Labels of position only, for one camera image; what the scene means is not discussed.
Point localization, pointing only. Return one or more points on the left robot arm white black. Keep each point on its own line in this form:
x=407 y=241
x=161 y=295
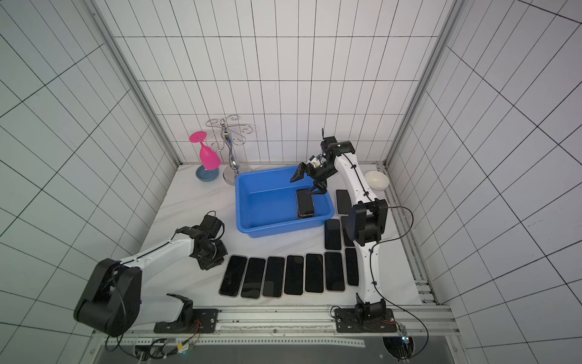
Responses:
x=112 y=301

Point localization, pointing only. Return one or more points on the black phone stack top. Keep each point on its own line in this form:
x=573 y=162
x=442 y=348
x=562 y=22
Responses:
x=332 y=235

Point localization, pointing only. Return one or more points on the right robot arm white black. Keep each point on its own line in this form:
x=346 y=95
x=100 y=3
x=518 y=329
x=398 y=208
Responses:
x=366 y=220

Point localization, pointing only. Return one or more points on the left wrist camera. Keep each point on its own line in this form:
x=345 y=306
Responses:
x=212 y=226

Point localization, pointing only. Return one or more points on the aluminium mounting rail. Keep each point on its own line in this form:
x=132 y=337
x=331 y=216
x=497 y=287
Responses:
x=296 y=325

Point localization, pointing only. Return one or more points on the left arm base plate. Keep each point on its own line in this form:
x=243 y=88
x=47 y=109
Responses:
x=196 y=320

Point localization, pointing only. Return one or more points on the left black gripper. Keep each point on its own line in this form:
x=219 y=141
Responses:
x=219 y=259

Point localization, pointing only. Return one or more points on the black phone row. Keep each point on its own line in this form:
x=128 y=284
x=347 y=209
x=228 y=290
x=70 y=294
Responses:
x=233 y=276

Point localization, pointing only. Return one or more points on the white bowl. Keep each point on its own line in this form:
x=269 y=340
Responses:
x=377 y=180

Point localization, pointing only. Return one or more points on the silver wire glass rack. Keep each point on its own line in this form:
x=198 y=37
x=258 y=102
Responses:
x=230 y=134

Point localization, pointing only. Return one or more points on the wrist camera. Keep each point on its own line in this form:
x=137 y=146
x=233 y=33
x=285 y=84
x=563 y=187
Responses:
x=212 y=226
x=327 y=154

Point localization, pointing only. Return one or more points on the right electronics board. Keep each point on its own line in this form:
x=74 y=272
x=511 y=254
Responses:
x=401 y=347

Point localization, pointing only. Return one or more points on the blue plastic storage box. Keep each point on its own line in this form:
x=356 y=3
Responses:
x=266 y=203

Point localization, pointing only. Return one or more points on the black phone stack under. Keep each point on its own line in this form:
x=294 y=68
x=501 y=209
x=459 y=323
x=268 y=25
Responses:
x=346 y=238

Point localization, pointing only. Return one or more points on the black phone removed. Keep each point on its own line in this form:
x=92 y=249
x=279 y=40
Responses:
x=294 y=275
x=314 y=275
x=343 y=202
x=334 y=276
x=274 y=274

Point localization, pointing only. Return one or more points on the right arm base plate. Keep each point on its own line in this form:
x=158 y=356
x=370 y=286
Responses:
x=347 y=322

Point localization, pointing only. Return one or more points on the electronics board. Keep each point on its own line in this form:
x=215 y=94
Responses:
x=401 y=347
x=160 y=349

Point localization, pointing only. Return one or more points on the pale green cased phone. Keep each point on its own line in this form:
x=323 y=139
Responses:
x=252 y=283

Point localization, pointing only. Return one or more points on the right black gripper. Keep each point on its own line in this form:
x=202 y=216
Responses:
x=313 y=168

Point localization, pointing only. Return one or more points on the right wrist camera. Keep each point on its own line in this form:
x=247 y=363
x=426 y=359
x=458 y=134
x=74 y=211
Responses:
x=327 y=154

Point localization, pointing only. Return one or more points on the pink wine glass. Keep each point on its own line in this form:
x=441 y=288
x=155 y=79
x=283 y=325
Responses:
x=208 y=157

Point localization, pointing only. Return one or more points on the blue grey saucer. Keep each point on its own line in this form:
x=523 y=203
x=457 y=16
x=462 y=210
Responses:
x=206 y=175

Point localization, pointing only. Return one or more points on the left electronics board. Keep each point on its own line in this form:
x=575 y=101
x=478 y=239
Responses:
x=160 y=349

